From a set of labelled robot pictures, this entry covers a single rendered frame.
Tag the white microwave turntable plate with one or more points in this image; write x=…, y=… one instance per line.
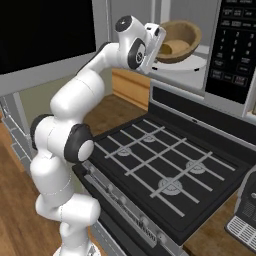
x=186, y=65

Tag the grey coffee machine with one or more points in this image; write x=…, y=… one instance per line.
x=245, y=213

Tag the light wooden cabinet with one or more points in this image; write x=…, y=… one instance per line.
x=131, y=88

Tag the brown wooden bowl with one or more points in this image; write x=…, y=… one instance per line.
x=186, y=35

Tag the black hob with grey grates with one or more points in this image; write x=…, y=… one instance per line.
x=173, y=160

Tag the grey hob knob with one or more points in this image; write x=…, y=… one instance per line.
x=109, y=188
x=123, y=200
x=91, y=170
x=144, y=220
x=161, y=237

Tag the grey drawer cabinet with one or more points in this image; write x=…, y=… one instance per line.
x=16, y=133

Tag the black microwave door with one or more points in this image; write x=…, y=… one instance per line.
x=43, y=33

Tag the grey microwave oven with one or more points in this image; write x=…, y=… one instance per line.
x=233, y=50

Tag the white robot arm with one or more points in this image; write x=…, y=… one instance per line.
x=76, y=96

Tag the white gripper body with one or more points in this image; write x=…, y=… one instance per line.
x=154, y=50

